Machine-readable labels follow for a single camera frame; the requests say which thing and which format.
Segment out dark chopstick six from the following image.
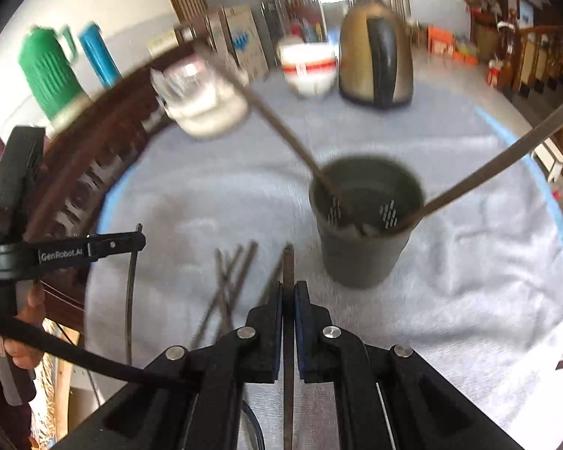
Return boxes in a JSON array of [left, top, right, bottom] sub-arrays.
[[215, 249, 232, 337]]

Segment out dark chopstick four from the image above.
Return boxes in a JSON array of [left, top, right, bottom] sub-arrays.
[[125, 249, 141, 366]]

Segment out dark chopstick two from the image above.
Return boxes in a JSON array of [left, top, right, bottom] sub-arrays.
[[391, 103, 563, 234]]

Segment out person's left hand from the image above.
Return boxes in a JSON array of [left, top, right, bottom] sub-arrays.
[[0, 282, 48, 371]]

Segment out dark carved wooden sideboard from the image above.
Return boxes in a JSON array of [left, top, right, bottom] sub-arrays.
[[23, 49, 203, 333]]

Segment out dark grey utensil holder cup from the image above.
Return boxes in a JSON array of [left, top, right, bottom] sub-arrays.
[[309, 156, 424, 288]]

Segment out grey table cloth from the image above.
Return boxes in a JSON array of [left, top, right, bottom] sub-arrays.
[[86, 113, 563, 449]]

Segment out green thermos jug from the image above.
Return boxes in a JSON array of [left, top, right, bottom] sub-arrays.
[[18, 25, 91, 133]]

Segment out blue thermos flask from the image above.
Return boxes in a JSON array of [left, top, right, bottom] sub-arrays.
[[78, 22, 121, 89]]

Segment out white basin with plastic bag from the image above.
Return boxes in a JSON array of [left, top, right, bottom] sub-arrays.
[[150, 55, 249, 139]]

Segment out small white stool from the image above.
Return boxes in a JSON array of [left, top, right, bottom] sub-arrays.
[[532, 138, 563, 183]]

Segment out red white stacked bowls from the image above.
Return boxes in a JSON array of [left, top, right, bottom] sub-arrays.
[[280, 43, 337, 99]]

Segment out gold black electric kettle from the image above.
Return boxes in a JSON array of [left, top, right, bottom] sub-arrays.
[[339, 0, 414, 110]]

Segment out wooden staircase railing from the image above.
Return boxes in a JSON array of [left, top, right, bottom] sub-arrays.
[[496, 21, 563, 100]]

